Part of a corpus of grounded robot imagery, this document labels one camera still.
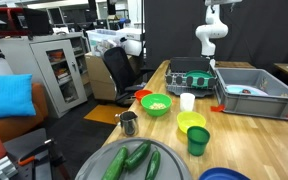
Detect green plate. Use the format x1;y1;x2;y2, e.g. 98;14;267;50
184;69;216;90

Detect long green cucumber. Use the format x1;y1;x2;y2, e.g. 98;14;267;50
100;145;129;180

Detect round grey tray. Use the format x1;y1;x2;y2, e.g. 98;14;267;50
74;137;193;180

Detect light blue plate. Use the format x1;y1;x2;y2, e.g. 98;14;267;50
225;84;269;97

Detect orange plastic bowl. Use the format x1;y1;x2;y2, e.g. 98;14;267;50
133;89;154;103

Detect white food pieces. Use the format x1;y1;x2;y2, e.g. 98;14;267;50
148;102;167;111

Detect green plastic bowl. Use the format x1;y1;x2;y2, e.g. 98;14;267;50
140;93;173;118

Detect black office chair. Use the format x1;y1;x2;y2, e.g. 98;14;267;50
103;46;153;108

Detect stainless steel pitcher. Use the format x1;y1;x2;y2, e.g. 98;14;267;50
113;110;140;137

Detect white plastic cup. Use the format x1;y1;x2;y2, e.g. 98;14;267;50
179;92;196;112

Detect yellow floor mat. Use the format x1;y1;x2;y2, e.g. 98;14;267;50
83;104;129;126

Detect large beige cardboard box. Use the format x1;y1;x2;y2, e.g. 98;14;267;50
84;53;118;102

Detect grey dish rack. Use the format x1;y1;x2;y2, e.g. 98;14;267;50
164;56;217;98

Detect yellow plastic bowl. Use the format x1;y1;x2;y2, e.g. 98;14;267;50
176;110;207;134

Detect clear plastic storage box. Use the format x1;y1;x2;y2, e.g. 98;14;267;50
85;28;145;58

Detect green plastic cup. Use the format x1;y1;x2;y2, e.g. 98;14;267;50
186;125;211;157

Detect red tape piece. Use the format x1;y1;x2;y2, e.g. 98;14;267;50
210;104;226;113

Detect wooden background table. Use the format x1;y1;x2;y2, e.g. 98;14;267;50
213;60;257;70

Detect grey plastic bin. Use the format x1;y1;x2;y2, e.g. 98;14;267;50
213;67;288;121

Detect grey cabinet with glass door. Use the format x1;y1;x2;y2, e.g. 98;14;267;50
0;32;89;119

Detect orange sofa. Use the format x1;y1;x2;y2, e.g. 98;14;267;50
0;83;49;144

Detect blue pillow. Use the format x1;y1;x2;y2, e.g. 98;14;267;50
0;73;37;123

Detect black tool with orange handle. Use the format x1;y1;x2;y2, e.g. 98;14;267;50
17;138;57;168

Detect red machine frame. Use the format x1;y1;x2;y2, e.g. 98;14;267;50
0;7;28;38

